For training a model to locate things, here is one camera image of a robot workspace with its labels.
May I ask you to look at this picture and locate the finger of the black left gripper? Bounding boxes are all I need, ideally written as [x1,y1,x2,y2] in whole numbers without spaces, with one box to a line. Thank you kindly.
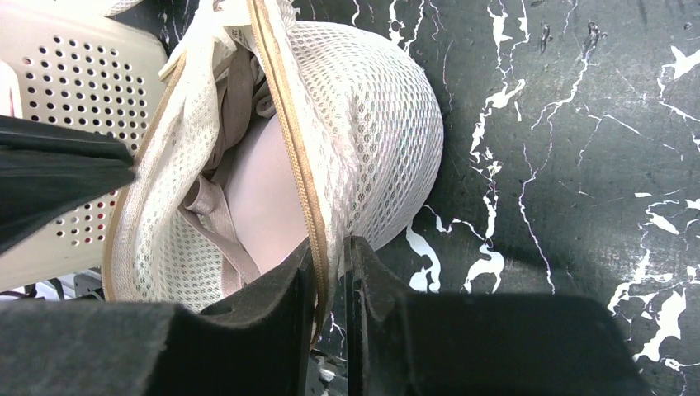
[1,116,135,252]

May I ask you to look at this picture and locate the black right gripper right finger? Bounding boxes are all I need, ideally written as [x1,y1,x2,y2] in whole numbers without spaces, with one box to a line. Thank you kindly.
[344,237,651,395]

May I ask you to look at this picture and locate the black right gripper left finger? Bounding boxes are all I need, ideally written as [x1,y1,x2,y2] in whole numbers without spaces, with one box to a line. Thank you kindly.
[1,242,315,395]

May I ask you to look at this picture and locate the beige mauve bra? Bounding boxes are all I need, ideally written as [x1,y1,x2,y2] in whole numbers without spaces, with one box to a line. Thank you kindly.
[179,48,308,296]

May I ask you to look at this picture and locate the beige-trimmed white mesh laundry bag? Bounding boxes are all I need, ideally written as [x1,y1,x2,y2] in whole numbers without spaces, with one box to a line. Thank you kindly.
[102,1,444,337]

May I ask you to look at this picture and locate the cream plastic laundry basket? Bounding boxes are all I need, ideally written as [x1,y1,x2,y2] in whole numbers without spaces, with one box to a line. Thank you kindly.
[1,1,167,290]

